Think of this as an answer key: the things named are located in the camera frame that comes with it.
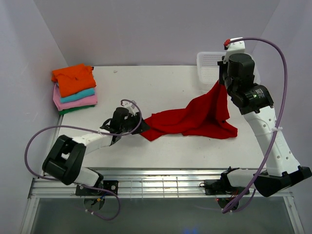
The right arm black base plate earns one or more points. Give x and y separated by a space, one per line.
219 187

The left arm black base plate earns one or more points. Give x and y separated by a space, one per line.
110 185

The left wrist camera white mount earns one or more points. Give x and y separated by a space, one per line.
130 106

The white plastic basket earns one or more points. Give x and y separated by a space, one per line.
208 69

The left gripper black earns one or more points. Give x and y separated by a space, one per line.
133 118

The green folded t shirt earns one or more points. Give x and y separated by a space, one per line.
65 111

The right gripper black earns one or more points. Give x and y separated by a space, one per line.
223 65

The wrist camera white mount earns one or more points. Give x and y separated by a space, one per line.
130 106
233 46

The aluminium frame rail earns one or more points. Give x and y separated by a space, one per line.
160 191

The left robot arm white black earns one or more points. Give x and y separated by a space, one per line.
64 161

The red t shirt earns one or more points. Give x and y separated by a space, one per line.
205 116

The pink folded t shirt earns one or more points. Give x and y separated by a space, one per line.
91 100

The orange folded t shirt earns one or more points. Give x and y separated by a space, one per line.
74 79

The teal folded t shirt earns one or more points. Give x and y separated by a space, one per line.
77 96

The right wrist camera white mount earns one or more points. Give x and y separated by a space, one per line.
233 46

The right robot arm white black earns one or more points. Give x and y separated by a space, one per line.
236 73

